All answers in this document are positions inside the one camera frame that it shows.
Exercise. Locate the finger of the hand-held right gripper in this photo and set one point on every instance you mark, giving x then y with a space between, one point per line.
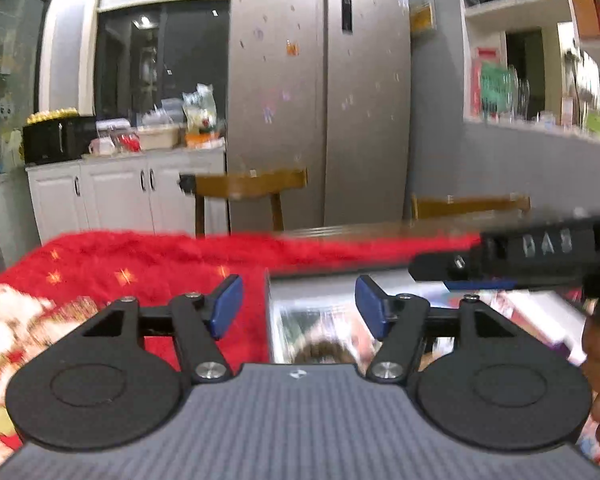
450 265

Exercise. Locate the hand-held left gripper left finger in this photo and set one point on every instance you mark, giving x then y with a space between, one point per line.
227 305

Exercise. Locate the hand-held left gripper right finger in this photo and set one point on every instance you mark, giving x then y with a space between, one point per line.
370 310

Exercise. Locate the black storage box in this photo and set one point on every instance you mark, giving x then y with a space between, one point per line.
305 320

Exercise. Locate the wooden chair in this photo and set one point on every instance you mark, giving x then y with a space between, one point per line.
250 180
470 206

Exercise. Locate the red printed blanket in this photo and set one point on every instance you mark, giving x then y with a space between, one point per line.
130 260

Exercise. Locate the white kitchen cabinet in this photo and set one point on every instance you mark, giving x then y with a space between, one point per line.
110 195

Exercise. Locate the beige tray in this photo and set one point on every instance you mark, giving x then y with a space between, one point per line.
160 137

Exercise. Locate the red lidded jar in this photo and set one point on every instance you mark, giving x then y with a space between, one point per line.
127 142

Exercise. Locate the snack bag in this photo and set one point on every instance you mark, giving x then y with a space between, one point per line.
200 115

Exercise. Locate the white mug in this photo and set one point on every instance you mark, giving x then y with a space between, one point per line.
101 147

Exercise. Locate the silver refrigerator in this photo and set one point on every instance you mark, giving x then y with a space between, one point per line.
305 110

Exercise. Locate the black microwave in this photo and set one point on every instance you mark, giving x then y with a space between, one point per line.
55 140

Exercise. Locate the row of gold wrapped sweets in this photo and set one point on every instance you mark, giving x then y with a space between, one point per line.
50 116

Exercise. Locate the orange fridge magnet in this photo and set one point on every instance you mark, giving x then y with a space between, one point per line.
293 48

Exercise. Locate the glass display cabinet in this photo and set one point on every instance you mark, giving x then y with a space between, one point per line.
10 35

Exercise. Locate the yellow wall note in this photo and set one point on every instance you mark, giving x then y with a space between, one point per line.
424 19

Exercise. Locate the white wall shelf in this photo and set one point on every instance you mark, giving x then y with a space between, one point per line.
520 2

